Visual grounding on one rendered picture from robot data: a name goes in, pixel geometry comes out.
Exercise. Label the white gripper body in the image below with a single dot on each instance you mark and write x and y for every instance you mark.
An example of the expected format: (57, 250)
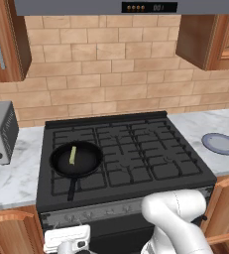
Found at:
(66, 235)

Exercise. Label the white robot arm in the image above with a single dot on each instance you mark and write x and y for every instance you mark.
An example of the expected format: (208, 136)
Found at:
(178, 211)

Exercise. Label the black frying pan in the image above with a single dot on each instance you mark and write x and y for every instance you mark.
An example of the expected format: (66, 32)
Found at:
(79, 162)

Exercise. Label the pale yellow butter stick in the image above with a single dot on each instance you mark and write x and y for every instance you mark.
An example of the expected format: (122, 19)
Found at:
(73, 155)

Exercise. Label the grey stove knob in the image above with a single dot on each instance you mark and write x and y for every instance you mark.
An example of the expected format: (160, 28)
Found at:
(77, 216)
(86, 215)
(67, 218)
(126, 209)

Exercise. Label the black oven door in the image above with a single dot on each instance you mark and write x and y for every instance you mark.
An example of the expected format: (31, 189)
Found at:
(119, 231)

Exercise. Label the wooden base cupboard door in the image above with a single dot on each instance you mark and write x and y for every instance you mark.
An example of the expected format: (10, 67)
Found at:
(225, 211)
(10, 234)

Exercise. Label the black gas stove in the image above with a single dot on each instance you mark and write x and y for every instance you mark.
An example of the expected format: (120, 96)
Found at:
(136, 155)

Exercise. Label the grey toaster oven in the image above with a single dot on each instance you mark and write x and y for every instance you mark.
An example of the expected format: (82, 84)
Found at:
(2, 132)

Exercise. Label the blue-rimmed grey plate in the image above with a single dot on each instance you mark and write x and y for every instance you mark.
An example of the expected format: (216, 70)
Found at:
(221, 144)

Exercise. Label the grey range hood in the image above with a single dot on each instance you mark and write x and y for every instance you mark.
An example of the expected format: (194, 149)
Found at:
(86, 6)

